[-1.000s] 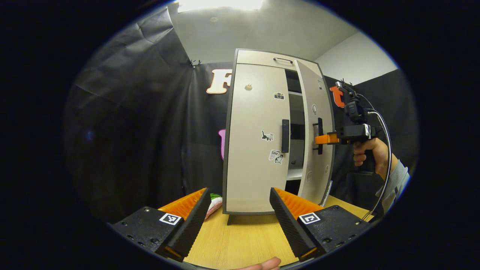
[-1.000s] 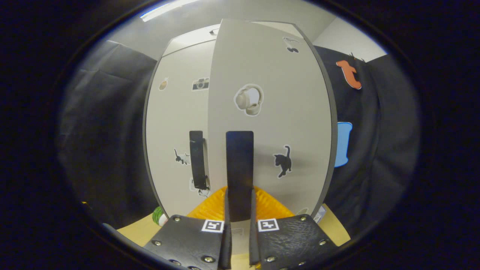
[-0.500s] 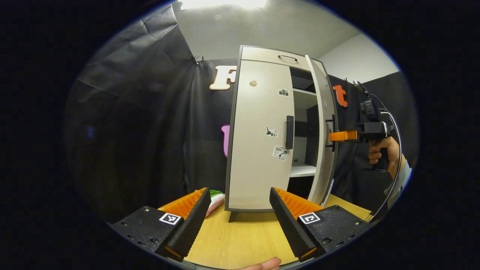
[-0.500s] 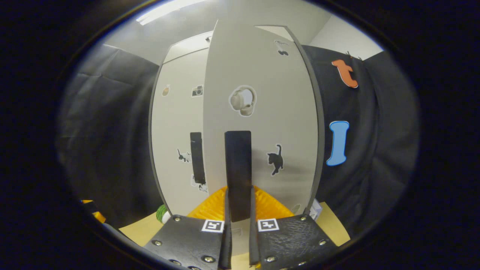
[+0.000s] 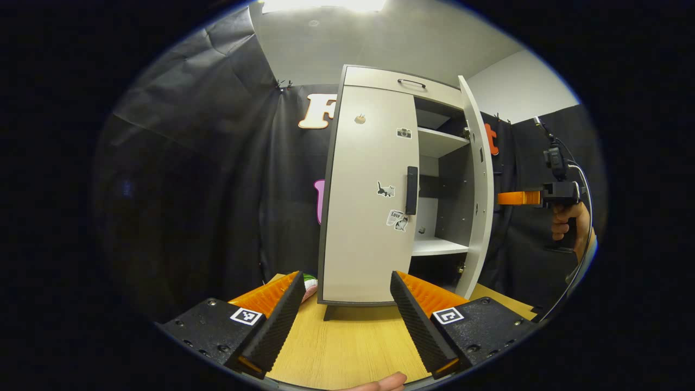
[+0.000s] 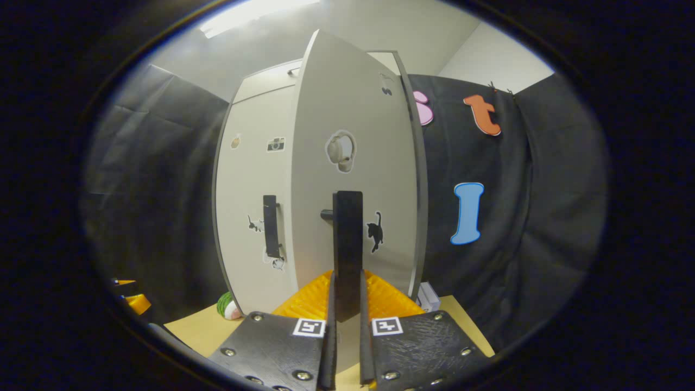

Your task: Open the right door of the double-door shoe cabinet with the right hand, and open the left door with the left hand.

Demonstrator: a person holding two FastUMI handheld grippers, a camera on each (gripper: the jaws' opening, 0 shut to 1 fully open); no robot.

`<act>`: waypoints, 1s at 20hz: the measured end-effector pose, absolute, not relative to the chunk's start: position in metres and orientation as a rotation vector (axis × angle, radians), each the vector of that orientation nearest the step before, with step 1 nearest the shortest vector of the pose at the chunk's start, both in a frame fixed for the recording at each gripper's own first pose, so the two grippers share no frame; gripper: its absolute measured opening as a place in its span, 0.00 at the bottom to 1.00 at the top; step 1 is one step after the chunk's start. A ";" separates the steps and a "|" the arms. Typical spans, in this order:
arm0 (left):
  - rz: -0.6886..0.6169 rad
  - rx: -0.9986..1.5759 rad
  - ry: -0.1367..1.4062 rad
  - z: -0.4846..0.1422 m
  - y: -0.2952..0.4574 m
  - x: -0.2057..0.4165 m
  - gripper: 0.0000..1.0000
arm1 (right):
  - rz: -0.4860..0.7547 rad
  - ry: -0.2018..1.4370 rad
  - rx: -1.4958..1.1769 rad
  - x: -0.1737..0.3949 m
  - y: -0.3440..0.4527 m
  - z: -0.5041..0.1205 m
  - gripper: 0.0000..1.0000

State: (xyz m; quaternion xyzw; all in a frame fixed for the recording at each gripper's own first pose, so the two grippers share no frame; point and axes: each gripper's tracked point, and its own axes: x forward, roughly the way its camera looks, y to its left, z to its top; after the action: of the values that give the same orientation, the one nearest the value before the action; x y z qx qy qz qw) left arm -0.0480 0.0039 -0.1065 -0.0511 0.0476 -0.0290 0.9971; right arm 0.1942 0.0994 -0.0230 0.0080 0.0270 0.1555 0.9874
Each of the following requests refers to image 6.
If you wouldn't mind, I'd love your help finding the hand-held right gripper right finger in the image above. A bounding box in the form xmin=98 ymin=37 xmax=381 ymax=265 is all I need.
xmin=359 ymin=270 xmax=492 ymax=391

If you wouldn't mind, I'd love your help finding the ceiling light panel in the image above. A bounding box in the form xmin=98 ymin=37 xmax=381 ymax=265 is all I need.
xmin=198 ymin=0 xmax=321 ymax=39

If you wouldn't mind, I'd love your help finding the camera sticker shoe cabinet door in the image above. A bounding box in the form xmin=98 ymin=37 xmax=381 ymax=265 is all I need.
xmin=214 ymin=84 xmax=300 ymax=316

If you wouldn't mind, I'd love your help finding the white printed box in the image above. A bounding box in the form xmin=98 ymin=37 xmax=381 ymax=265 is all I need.
xmin=415 ymin=281 xmax=440 ymax=313

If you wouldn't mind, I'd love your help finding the black backdrop cloth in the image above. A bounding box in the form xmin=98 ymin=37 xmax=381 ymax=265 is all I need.
xmin=81 ymin=64 xmax=609 ymax=348

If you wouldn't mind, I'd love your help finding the beige double-door shoe cabinet body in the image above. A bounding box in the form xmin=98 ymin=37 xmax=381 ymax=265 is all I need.
xmin=211 ymin=49 xmax=431 ymax=316

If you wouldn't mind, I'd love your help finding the headphone sticker shoe cabinet door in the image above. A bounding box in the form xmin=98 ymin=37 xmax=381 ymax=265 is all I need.
xmin=290 ymin=30 xmax=429 ymax=323

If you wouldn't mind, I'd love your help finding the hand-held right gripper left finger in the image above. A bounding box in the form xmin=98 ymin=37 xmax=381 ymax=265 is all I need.
xmin=208 ymin=270 xmax=338 ymax=391

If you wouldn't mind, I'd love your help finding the watermelon slice plush toy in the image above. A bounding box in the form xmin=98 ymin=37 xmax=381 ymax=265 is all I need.
xmin=217 ymin=292 xmax=243 ymax=321

